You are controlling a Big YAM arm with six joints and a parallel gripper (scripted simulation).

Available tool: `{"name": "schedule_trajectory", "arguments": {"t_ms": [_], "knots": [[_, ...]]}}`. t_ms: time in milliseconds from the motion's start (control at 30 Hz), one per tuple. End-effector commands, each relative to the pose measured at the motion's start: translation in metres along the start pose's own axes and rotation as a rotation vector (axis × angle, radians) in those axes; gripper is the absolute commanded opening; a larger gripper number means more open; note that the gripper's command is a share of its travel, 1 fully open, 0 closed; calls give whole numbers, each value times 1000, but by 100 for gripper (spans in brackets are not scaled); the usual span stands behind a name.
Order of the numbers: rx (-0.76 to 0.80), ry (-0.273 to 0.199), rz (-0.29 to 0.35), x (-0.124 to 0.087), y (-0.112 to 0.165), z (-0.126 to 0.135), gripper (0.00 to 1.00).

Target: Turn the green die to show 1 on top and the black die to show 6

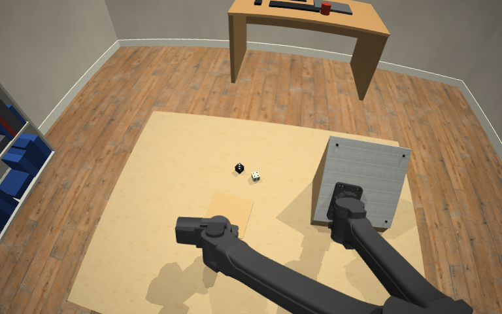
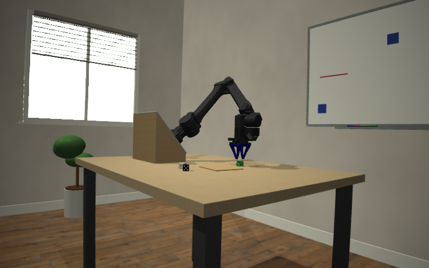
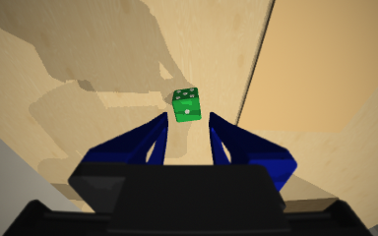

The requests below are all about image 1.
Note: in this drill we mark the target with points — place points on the white die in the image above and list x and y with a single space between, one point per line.
255 176

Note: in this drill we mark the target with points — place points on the black die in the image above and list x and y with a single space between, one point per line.
239 168

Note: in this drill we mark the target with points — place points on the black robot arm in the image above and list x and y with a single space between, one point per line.
410 292

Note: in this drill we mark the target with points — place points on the tan flat mat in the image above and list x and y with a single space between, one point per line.
236 209

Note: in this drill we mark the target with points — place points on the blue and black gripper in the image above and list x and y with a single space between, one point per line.
235 229

